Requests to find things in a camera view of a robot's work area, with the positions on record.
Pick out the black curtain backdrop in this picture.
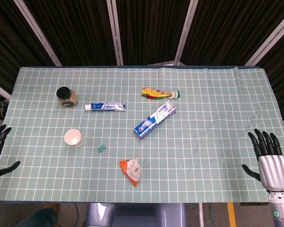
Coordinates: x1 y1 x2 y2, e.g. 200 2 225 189
0 0 284 120

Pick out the purple grey robot base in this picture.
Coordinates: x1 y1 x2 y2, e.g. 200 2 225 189
85 202 188 227

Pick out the glass jar with black lid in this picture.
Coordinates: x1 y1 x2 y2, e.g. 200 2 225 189
56 87 79 108

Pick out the orange packet with white mesh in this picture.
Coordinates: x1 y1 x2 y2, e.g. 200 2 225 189
119 156 142 187

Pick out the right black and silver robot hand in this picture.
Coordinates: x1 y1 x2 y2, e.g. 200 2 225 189
241 129 284 191

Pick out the blue white toothpaste tube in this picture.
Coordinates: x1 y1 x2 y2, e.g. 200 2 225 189
85 101 127 112

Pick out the blue jeans fabric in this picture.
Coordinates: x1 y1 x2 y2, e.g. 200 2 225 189
15 204 60 227

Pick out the blue white toothpaste box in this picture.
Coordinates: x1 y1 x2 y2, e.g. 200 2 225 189
133 100 177 140

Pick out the white table leg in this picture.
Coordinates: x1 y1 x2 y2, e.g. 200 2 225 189
198 203 205 227

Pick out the green grid tablecloth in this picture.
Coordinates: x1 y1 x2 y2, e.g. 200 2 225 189
0 66 284 204

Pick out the blue floor cable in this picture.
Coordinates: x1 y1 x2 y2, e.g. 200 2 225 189
209 203 215 227

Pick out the white paper cup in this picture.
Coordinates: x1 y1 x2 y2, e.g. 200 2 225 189
64 129 84 148

